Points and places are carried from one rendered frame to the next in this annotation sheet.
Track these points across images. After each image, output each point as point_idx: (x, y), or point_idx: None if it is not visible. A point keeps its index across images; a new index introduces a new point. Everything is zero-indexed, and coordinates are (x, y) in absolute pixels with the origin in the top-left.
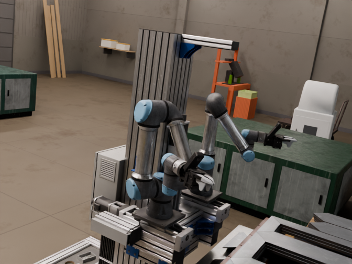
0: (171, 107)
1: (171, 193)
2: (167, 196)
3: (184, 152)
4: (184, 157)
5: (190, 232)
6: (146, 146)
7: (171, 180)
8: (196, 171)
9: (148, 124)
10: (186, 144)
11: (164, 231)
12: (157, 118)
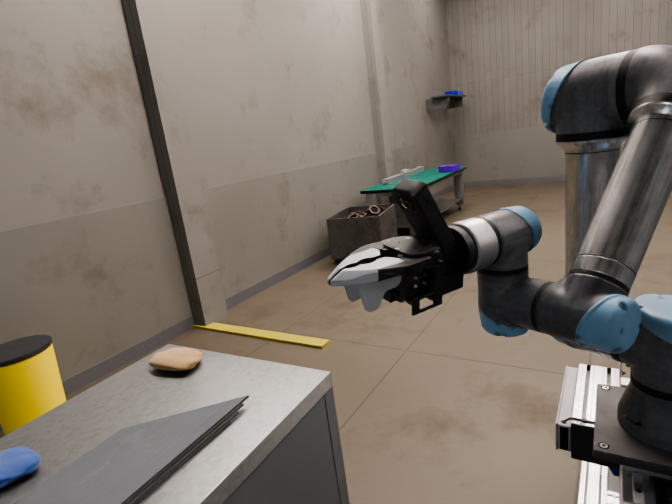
0: (639, 62)
1: (483, 322)
2: (657, 374)
3: (598, 214)
4: (588, 230)
5: None
6: (570, 200)
7: (478, 284)
8: (401, 244)
9: (560, 133)
10: (623, 186)
11: (626, 475)
12: (582, 110)
